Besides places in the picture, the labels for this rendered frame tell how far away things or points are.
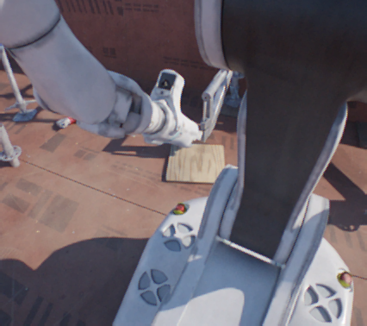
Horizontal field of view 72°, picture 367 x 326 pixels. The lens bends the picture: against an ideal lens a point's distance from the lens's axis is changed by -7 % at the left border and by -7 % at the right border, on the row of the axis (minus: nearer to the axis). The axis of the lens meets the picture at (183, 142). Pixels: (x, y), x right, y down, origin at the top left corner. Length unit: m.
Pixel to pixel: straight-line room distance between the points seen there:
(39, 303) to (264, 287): 0.85
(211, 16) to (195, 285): 0.48
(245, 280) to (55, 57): 0.51
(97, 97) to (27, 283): 1.02
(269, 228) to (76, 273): 0.85
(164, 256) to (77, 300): 0.49
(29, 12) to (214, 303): 0.55
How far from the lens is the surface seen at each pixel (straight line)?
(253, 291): 0.59
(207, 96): 1.33
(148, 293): 0.80
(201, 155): 1.53
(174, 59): 2.23
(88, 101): 0.30
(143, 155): 1.57
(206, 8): 0.25
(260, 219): 0.52
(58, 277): 1.21
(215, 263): 0.60
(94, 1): 2.50
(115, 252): 1.20
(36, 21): 0.26
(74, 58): 0.29
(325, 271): 0.80
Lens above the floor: 1.02
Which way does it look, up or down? 38 degrees down
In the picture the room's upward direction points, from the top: straight up
